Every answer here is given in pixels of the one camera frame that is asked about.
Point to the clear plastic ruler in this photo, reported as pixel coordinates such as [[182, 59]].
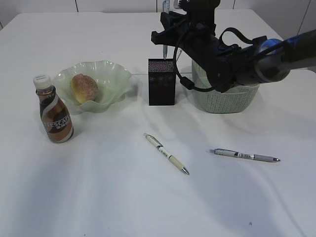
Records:
[[179, 54]]

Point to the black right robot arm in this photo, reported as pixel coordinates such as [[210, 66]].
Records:
[[262, 61]]

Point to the golden bread roll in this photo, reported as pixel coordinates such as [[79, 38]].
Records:
[[84, 88]]

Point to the green glass ruffled plate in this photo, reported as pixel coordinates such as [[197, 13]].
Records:
[[112, 79]]

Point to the green plastic woven basket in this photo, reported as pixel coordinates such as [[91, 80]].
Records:
[[235, 100]]

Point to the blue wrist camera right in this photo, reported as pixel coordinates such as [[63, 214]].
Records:
[[178, 4]]

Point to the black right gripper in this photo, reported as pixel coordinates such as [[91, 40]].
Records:
[[193, 32]]

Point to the brown Nescafe coffee bottle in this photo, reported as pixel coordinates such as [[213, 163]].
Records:
[[54, 114]]

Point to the black mesh pen holder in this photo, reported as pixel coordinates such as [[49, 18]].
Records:
[[161, 82]]

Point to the cream barrel pen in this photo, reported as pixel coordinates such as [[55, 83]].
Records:
[[171, 158]]

